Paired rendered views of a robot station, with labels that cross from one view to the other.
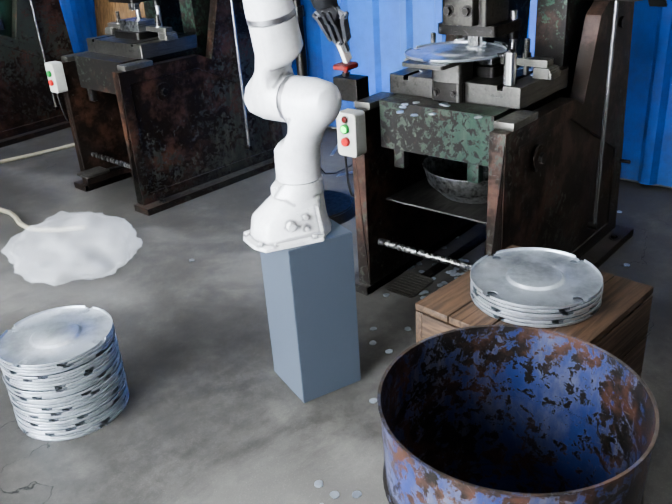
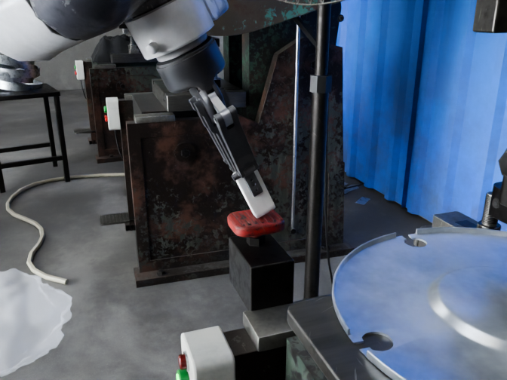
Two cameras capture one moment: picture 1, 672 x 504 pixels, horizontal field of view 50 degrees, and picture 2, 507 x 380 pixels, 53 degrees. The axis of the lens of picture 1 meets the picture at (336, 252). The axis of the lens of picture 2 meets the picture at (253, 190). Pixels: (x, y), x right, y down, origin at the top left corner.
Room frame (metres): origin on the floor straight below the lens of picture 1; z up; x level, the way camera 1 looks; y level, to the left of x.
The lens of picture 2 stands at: (1.70, -0.36, 1.01)
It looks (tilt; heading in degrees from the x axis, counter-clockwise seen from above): 20 degrees down; 28
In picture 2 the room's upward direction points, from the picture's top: straight up
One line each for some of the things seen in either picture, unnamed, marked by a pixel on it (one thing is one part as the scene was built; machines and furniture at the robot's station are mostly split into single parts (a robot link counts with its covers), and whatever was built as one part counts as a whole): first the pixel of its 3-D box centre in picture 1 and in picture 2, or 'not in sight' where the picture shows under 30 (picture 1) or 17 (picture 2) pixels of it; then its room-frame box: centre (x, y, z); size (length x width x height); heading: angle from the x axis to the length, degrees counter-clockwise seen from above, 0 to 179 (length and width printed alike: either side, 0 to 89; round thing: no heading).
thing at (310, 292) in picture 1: (310, 306); not in sight; (1.67, 0.08, 0.23); 0.18 x 0.18 x 0.45; 29
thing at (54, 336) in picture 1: (55, 334); not in sight; (1.61, 0.74, 0.23); 0.29 x 0.29 x 0.01
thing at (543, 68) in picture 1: (529, 57); not in sight; (2.09, -0.59, 0.76); 0.17 x 0.06 x 0.10; 48
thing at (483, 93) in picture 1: (477, 80); not in sight; (2.20, -0.47, 0.68); 0.45 x 0.30 x 0.06; 48
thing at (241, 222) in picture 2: (346, 75); (255, 241); (2.25, -0.07, 0.71); 0.07 x 0.06 x 0.08; 138
